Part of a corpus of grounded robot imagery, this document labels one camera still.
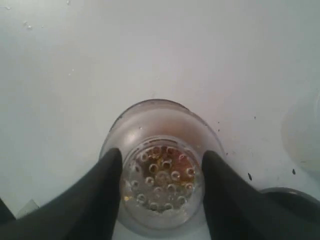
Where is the clear dome strainer lid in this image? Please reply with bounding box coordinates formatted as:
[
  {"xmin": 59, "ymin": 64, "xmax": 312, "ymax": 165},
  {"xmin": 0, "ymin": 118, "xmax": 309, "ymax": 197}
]
[{"xmin": 100, "ymin": 99, "xmax": 225, "ymax": 236}]

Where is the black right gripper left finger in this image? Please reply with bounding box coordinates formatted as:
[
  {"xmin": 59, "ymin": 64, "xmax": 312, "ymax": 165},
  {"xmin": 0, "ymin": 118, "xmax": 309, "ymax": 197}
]
[{"xmin": 0, "ymin": 148, "xmax": 123, "ymax": 240}]

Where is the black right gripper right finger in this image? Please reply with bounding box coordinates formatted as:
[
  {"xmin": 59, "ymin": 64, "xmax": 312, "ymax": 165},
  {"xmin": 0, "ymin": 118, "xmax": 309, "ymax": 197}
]
[{"xmin": 202, "ymin": 150, "xmax": 320, "ymax": 240}]

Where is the stainless steel cup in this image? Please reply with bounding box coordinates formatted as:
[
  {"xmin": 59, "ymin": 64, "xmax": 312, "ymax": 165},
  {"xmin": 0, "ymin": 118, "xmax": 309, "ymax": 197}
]
[{"xmin": 260, "ymin": 187, "xmax": 320, "ymax": 208}]

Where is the clear plastic container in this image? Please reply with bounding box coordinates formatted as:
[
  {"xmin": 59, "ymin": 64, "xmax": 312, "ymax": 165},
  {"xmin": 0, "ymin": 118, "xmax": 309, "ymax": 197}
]
[{"xmin": 280, "ymin": 91, "xmax": 320, "ymax": 175}]

